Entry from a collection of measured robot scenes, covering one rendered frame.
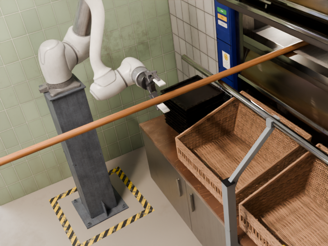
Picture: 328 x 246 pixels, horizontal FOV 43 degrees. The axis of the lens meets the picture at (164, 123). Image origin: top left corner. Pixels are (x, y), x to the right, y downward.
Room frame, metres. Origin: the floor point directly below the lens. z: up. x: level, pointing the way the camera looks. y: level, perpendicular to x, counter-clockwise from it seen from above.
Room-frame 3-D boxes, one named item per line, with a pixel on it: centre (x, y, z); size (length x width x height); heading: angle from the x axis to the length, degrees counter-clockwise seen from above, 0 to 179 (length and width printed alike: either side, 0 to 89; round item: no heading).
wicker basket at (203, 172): (1.70, -0.37, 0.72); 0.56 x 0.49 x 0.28; 23
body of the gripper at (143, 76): (1.70, 0.04, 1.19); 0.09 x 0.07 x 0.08; 22
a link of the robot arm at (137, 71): (1.77, 0.07, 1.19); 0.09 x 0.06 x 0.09; 112
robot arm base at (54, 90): (2.17, 0.57, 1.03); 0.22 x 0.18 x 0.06; 115
